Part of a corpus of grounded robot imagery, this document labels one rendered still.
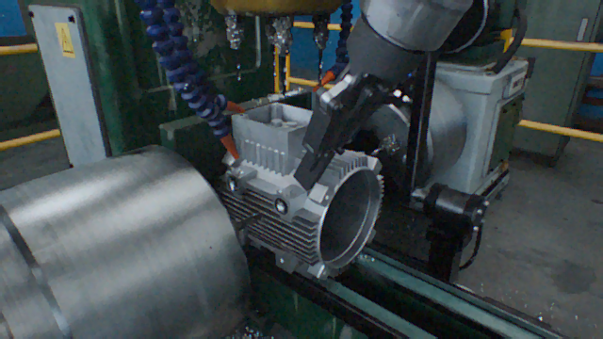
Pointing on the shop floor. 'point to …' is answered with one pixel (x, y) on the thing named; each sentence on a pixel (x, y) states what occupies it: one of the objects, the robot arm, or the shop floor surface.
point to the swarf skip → (23, 92)
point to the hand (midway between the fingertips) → (313, 165)
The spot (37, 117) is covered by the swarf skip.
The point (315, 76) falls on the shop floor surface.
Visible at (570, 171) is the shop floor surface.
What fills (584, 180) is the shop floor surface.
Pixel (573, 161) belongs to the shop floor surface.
